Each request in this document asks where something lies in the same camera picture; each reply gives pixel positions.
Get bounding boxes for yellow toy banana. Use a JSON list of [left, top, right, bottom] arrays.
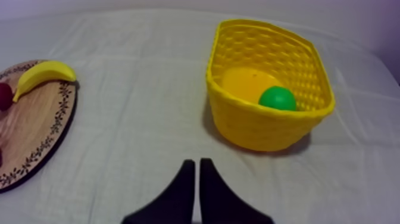
[[12, 60, 77, 103]]

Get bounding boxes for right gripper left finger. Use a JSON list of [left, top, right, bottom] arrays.
[[121, 159, 196, 224]]

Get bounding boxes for green toy pear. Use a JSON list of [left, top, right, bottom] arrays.
[[258, 86, 297, 111]]

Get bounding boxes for yellow plastic basket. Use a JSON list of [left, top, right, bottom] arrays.
[[205, 18, 336, 153]]

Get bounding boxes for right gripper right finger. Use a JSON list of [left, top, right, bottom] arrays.
[[199, 157, 275, 224]]

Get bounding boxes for round wooden board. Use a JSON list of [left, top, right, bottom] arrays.
[[0, 60, 79, 193]]

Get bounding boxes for small red fruit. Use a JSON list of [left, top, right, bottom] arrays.
[[0, 82, 14, 111]]

